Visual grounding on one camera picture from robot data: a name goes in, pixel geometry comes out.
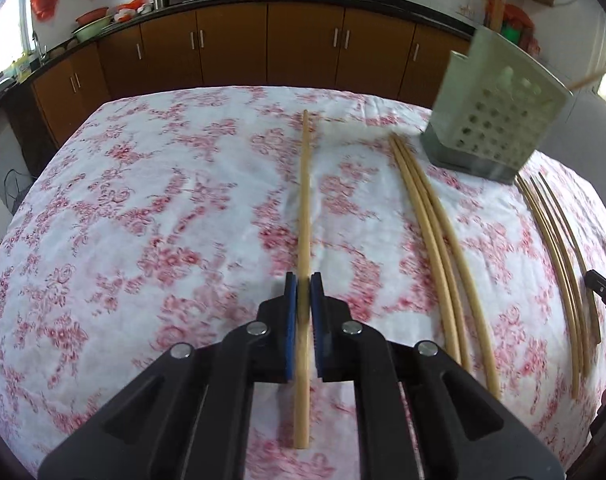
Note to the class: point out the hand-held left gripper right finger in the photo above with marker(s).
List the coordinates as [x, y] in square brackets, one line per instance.
[317, 325]

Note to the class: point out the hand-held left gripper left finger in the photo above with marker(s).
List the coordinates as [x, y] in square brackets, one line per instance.
[290, 325]

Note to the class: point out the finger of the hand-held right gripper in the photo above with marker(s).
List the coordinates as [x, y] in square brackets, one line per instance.
[603, 290]

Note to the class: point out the green perforated utensil holder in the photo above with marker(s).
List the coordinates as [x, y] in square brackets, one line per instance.
[483, 110]

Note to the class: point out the red floral tablecloth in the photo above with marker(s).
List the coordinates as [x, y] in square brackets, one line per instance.
[158, 210]

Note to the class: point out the red and green packages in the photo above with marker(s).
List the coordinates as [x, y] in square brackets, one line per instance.
[518, 25]

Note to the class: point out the brown kitchen cabinets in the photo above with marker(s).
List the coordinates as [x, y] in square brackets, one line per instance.
[233, 45]

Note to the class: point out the floor fan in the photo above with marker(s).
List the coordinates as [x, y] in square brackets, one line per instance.
[18, 190]

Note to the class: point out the white and red bowls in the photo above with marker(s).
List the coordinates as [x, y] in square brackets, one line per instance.
[133, 10]

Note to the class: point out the green basin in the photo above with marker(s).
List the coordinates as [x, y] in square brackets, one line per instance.
[90, 30]

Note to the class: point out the red basin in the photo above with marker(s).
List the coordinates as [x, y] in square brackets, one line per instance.
[90, 14]

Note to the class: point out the red plastic bag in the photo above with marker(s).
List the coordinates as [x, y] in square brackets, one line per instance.
[44, 2]

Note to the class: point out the kitchen window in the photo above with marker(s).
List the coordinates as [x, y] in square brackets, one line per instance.
[3, 25]

